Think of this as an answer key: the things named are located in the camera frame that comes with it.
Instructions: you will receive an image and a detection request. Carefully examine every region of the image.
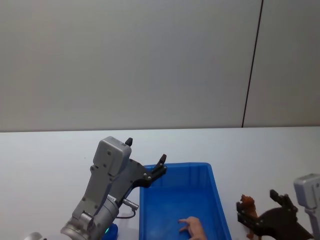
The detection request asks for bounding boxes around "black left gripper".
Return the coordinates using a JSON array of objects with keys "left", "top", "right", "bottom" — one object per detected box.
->
[{"left": 109, "top": 137, "right": 168, "bottom": 204}]

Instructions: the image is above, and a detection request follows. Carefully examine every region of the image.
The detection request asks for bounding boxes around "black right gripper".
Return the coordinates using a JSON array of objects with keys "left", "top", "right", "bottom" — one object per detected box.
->
[{"left": 235, "top": 188, "right": 315, "bottom": 240}]

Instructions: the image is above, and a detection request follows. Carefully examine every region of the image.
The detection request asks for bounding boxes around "brown toy animal figure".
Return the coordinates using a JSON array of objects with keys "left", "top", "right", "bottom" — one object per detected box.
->
[{"left": 239, "top": 193, "right": 262, "bottom": 240}]

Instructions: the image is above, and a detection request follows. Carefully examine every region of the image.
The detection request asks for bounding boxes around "thin dark cable silver plug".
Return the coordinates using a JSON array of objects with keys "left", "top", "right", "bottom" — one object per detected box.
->
[{"left": 115, "top": 198, "right": 140, "bottom": 220}]

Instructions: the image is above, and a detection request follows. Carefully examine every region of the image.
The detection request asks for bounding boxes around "blue plastic bin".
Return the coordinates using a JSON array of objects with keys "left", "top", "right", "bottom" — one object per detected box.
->
[{"left": 138, "top": 162, "right": 233, "bottom": 240}]

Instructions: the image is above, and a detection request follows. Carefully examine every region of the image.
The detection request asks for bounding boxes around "person's hand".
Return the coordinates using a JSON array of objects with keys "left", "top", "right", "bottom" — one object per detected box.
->
[{"left": 178, "top": 216, "right": 207, "bottom": 240}]

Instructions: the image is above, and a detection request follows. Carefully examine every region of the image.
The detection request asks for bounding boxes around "small blue object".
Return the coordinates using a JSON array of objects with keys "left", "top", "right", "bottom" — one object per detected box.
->
[{"left": 103, "top": 223, "right": 119, "bottom": 240}]

